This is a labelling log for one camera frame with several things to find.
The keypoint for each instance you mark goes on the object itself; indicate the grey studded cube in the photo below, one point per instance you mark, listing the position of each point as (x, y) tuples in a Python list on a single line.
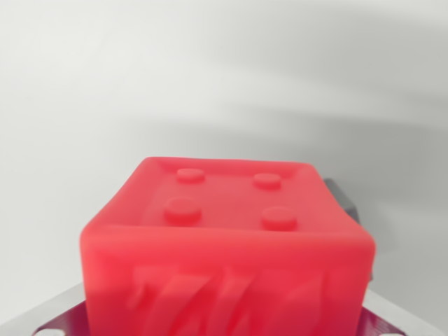
[(344, 201)]

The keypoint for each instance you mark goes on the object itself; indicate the black-padded metal gripper left finger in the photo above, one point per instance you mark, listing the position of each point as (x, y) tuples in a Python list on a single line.
[(56, 315)]

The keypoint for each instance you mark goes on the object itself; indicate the black-padded metal gripper right finger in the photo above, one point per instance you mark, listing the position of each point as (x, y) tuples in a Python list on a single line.
[(395, 318)]

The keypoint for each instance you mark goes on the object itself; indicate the red studded cube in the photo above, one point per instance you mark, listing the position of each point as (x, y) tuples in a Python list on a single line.
[(227, 245)]

